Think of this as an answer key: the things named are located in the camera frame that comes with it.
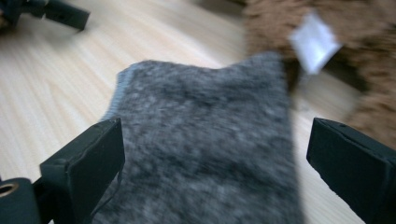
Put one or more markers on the grey cloth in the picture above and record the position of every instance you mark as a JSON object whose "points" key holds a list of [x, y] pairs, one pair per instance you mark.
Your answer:
{"points": [[202, 149]]}

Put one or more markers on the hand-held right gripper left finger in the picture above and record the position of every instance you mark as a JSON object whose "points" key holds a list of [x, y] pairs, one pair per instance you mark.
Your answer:
{"points": [[84, 174]]}

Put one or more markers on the brown teddy bear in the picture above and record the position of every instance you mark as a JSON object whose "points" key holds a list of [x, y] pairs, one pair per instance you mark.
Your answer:
{"points": [[358, 37]]}

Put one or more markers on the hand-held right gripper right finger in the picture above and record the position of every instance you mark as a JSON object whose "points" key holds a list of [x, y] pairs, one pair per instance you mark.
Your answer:
{"points": [[355, 168]]}

